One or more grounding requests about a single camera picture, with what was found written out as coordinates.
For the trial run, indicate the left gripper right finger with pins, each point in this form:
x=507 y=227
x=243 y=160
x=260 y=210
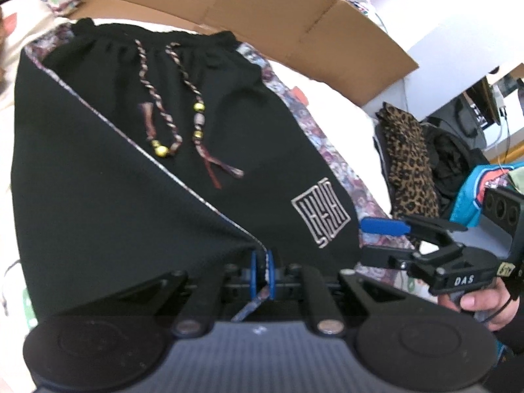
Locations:
x=299 y=293

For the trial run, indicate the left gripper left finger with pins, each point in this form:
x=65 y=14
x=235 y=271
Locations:
x=198 y=315

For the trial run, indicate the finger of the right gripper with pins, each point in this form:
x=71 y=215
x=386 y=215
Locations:
x=435 y=231
x=403 y=259

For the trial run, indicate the black patterned-trim shorts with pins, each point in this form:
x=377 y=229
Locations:
x=172 y=163

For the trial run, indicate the person's right hand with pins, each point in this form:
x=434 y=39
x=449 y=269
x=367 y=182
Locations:
x=495 y=302

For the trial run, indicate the teal printed garment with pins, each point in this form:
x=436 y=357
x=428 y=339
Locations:
x=469 y=201

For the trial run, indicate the leopard print garment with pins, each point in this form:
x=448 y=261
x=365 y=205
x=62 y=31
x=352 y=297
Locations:
x=410 y=174

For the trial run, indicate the black garment pile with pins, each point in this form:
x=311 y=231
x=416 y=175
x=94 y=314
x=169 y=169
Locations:
x=451 y=162

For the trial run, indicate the white printed bed sheet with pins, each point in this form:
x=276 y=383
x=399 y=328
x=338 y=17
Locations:
x=53 y=90

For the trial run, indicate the flattened cardboard box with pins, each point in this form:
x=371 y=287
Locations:
x=330 y=41

